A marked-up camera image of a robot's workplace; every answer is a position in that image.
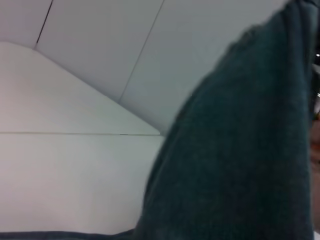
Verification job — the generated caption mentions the blue denim shorts with print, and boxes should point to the blue denim shorts with print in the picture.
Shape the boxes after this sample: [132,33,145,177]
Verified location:
[0,0,317,240]

